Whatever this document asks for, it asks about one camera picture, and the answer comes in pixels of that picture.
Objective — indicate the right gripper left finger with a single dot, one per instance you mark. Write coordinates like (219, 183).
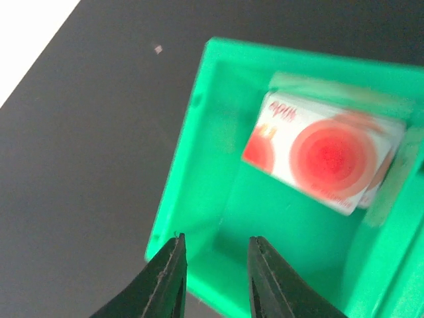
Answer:
(159, 290)

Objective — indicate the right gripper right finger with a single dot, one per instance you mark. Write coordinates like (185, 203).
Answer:
(277, 290)

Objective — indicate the red dotted card from holder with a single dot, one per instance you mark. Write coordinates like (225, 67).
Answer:
(376, 182)

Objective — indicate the green divided bin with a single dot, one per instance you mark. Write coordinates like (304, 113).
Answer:
(368, 264)

